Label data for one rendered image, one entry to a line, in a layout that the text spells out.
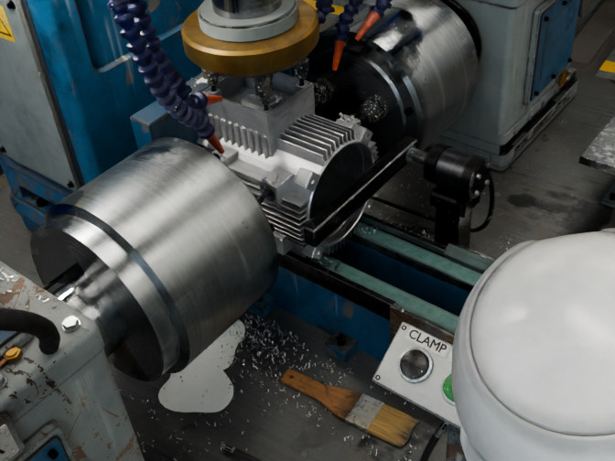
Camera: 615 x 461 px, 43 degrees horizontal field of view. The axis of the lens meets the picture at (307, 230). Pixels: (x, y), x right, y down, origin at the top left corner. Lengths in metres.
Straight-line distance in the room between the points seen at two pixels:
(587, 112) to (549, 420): 1.48
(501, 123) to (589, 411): 1.23
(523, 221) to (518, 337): 1.15
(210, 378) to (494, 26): 0.73
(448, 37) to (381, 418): 0.58
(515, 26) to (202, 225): 0.69
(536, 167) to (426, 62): 0.42
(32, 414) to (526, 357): 0.59
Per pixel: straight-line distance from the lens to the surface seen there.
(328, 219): 1.03
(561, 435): 0.25
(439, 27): 1.25
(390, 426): 1.08
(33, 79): 1.17
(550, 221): 1.41
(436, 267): 1.13
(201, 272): 0.88
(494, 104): 1.44
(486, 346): 0.26
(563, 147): 1.60
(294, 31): 1.01
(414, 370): 0.80
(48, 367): 0.75
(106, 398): 0.83
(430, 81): 1.19
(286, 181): 1.04
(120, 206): 0.89
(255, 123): 1.06
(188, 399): 1.14
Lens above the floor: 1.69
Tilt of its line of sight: 40 degrees down
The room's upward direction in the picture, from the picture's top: 5 degrees counter-clockwise
